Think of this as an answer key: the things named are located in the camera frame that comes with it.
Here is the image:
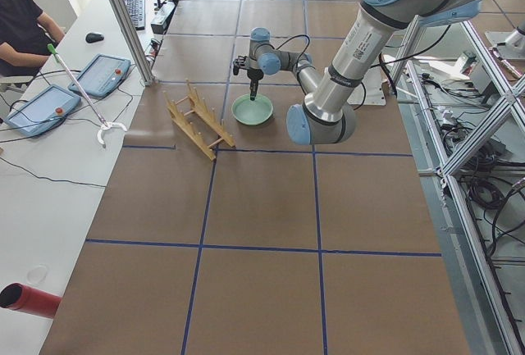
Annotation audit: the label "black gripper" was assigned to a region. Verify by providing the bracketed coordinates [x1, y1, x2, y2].
[248, 68, 260, 101]

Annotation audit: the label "light green ceramic plate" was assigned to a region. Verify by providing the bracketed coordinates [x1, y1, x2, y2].
[231, 94, 273, 125]

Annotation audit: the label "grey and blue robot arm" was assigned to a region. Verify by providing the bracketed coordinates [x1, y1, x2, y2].
[233, 0, 482, 145]

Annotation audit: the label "wooden dish rack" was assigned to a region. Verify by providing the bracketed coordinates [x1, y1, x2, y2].
[162, 79, 237, 162]

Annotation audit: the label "black keyboard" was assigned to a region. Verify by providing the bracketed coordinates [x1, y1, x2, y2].
[123, 0, 146, 30]

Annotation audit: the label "far blue teach pendant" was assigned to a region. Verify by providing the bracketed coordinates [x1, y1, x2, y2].
[75, 53, 131, 98]

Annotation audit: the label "blue teach pendant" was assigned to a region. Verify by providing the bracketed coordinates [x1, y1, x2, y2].
[5, 84, 80, 137]
[75, 53, 131, 98]

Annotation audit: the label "metal reacher grabber tool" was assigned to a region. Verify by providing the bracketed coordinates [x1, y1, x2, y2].
[47, 44, 127, 148]

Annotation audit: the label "black computer mouse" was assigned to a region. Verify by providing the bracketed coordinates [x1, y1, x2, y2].
[85, 32, 104, 43]

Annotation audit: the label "near blue teach pendant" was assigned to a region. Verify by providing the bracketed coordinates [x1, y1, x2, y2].
[5, 84, 80, 137]

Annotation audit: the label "person in black shirt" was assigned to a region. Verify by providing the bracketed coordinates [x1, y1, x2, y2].
[1, 0, 65, 76]

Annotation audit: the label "red cylinder tube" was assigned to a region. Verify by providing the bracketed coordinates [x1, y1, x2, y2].
[1, 283, 62, 319]

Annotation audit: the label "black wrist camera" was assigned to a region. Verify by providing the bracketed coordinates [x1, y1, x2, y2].
[232, 55, 249, 75]

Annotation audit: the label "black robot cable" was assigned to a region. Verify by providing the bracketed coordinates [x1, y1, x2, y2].
[273, 34, 311, 61]

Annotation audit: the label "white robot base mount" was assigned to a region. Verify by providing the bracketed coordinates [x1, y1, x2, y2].
[347, 67, 386, 107]

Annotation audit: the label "aluminium frame post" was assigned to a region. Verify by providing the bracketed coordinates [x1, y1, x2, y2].
[109, 0, 155, 86]

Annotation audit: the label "aluminium frame rail right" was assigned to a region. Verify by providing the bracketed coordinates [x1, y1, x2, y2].
[385, 20, 524, 354]

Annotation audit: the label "tangled black floor cables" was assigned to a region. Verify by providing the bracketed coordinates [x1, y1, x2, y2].
[459, 141, 525, 257]

